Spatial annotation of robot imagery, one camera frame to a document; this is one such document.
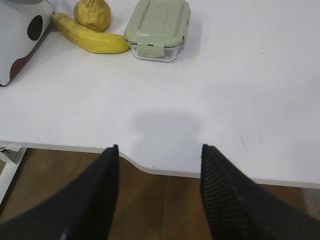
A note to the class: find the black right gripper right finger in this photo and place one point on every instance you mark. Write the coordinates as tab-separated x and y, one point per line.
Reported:
236	208

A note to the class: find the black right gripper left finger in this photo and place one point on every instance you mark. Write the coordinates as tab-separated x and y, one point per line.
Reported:
83	210

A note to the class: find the yellow banana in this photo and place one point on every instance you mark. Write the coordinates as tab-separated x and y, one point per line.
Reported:
88	39

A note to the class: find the green lid glass container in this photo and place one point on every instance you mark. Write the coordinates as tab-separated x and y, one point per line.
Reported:
157	29

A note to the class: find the yellow pear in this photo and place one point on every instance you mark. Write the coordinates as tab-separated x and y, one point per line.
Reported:
93	14

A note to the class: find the navy white lunch bag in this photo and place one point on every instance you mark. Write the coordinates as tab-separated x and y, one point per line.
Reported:
22	24

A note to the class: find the white table leg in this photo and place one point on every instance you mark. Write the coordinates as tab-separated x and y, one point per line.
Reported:
12	158

